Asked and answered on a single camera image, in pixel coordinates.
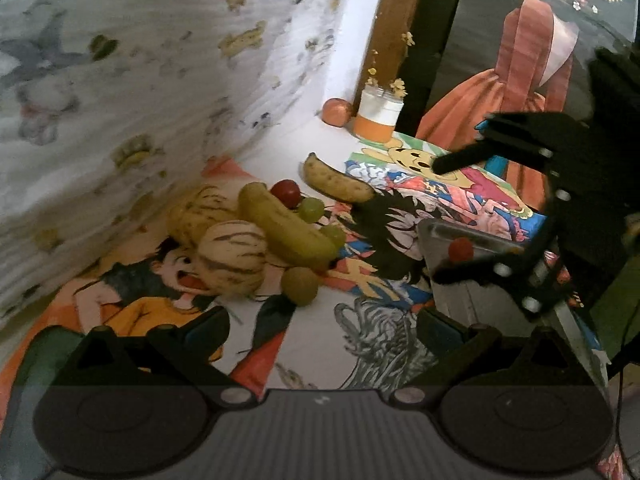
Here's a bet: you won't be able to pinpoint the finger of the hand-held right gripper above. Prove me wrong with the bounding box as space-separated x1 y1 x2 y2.
432 187 571 322
432 111 560 177

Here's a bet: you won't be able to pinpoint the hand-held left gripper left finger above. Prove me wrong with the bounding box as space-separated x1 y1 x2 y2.
65 305 261 407

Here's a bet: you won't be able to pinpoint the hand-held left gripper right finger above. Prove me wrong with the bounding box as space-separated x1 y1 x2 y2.
387 307 596 407

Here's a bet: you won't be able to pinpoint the metal tray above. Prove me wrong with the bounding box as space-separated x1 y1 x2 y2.
417 217 603 366

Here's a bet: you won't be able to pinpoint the small red fruit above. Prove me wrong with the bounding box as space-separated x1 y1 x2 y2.
447 237 475 263

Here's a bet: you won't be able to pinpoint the spotted yellow banana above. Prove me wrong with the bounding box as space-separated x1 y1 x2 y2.
303 152 376 205

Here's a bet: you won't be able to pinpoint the red plum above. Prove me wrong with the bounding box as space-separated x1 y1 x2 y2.
270 180 302 210

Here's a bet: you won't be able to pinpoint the striped yellow melon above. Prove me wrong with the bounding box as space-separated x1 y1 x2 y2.
167 185 247 249
195 221 271 297

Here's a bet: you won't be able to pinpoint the white and orange jar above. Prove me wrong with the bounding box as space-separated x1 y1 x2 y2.
353 84 404 144

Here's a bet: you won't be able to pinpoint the dried yellow flower sprigs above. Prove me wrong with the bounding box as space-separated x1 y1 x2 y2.
366 32 417 99

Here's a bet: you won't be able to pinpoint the round brown-green fruit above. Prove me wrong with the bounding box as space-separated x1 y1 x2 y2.
281 266 321 307

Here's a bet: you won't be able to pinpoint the cartoon printed cloth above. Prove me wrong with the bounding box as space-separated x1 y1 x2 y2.
0 132 616 480

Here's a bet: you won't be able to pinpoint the green banana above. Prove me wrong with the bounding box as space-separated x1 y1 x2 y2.
237 182 339 271

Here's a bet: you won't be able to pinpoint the green grape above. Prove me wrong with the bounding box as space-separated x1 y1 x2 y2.
320 225 347 249
297 197 325 224

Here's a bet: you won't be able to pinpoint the printed white curtain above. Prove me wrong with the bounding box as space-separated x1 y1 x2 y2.
0 0 363 326

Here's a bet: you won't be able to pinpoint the wall poster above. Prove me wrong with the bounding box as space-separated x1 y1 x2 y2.
415 0 638 211

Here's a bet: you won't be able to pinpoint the red apple by wall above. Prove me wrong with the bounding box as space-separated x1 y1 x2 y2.
321 98 353 128

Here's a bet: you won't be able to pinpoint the wooden door frame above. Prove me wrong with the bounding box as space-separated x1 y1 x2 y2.
352 0 432 121

